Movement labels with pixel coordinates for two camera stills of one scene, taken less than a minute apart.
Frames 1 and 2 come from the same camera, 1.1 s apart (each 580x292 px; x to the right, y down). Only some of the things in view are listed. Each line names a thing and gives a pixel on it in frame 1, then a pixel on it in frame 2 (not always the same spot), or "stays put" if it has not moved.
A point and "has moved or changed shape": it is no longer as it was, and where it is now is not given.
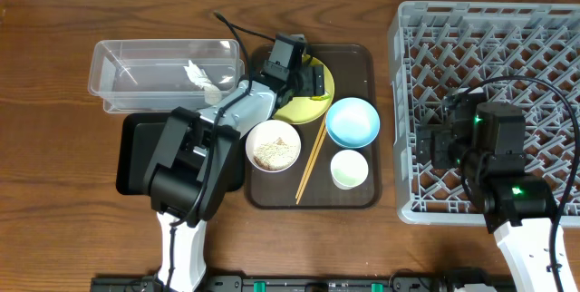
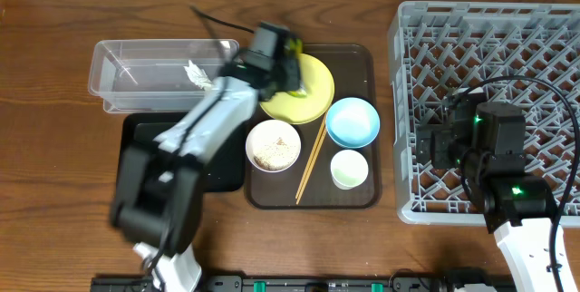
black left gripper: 314,82 -> 293,72
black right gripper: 426,148 stays put
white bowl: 273,146 stays put
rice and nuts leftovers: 275,155 stays put
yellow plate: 304,110 stays put
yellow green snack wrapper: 320,98 has moved or changed shape
